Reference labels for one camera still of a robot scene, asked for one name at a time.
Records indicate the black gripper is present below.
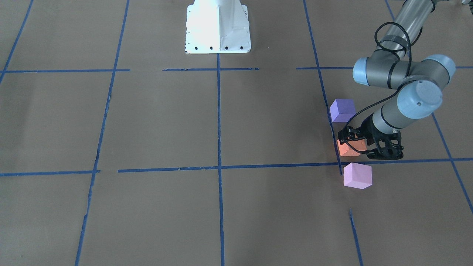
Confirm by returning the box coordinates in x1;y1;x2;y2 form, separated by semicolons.
338;113;385;148

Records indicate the orange foam cube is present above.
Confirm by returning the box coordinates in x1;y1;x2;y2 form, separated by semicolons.
337;134;367;157

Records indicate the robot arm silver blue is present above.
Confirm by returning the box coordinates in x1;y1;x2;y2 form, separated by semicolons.
338;0;456;154

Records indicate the purple foam cube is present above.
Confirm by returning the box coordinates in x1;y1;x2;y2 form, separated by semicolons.
329;98;357;123

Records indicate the pink foam cube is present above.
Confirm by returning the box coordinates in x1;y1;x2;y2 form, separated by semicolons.
343;162;373;189

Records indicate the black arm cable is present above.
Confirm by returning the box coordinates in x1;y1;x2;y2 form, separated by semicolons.
342;21;413;156

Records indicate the white camera pillar with base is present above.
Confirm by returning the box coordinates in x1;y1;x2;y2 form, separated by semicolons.
185;0;252;54

